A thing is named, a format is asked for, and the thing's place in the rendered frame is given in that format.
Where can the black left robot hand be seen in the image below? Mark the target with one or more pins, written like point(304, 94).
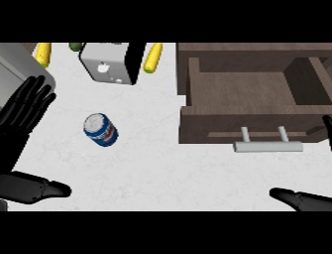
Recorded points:
point(8, 132)

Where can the blue can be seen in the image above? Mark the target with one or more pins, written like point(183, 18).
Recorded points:
point(101, 129)

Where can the brown wooden drawer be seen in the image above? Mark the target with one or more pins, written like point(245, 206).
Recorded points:
point(256, 96)

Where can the pale grey appliance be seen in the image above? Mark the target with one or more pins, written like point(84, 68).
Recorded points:
point(6, 71)

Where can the yellow corn cob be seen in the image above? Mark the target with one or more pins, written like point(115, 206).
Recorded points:
point(153, 58)
point(44, 54)

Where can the green vegetable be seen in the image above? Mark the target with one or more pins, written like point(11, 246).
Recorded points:
point(76, 46)

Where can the silver toaster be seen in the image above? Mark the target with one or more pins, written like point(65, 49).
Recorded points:
point(110, 63)

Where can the brown wooden cabinet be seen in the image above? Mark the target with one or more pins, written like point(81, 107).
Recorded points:
point(267, 51)

